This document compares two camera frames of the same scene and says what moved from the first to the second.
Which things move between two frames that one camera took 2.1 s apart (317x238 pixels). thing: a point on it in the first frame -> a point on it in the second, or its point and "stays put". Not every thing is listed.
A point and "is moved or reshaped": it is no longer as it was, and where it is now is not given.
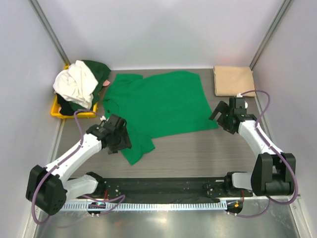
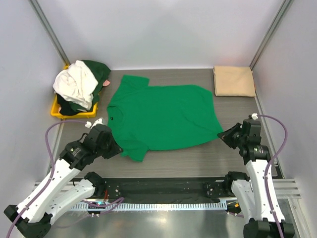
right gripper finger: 222,107 -> 230,136
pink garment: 106,83 stays put
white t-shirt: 77,84 stays put
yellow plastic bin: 55,112 stays put
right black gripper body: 224,120 -> 242,139
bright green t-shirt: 158,106 is moved or reshaped
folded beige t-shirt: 230,81 stays put
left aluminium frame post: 36,7 stays put
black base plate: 169,190 stays put
